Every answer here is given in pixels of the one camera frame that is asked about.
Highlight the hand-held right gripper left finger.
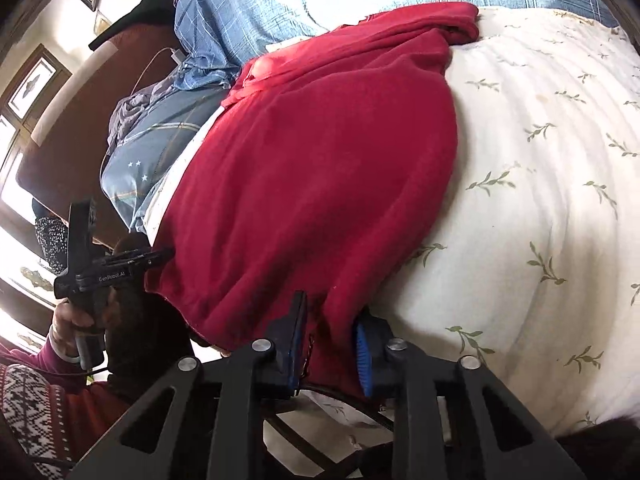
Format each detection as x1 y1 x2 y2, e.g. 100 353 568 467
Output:
65 290 308 480

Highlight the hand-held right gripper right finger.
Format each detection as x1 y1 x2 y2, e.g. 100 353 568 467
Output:
354 310 588 480

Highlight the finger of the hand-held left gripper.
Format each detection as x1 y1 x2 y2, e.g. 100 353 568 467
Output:
142 246 176 273

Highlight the red fleece garment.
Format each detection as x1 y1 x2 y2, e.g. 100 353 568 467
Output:
145 2 481 401

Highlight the person's left forearm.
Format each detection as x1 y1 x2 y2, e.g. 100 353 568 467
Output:
0 325 86 386

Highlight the person's left hand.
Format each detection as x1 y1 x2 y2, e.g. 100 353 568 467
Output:
49 299 103 361

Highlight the dark speckled cloth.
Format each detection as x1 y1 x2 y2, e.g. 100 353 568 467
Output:
32 199 69 273

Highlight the dark brown cloth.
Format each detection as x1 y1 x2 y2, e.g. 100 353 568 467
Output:
102 282 197 406

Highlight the grey plaid star duvet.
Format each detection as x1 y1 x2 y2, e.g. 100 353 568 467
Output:
100 67 236 233

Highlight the brown wooden headboard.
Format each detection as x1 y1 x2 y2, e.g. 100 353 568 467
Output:
15 25 186 251

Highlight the red white patterned sweater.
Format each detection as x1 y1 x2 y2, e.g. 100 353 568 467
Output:
0 362 131 480

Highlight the black cloth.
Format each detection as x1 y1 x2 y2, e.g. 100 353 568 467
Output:
89 0 176 51

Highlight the dark furry cloth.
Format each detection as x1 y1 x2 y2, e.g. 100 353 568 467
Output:
550 417 640 480

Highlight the blue plaid quilt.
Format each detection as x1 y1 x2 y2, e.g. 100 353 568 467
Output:
172 0 621 91

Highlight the white charging cable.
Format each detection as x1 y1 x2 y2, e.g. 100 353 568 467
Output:
131 47 188 96

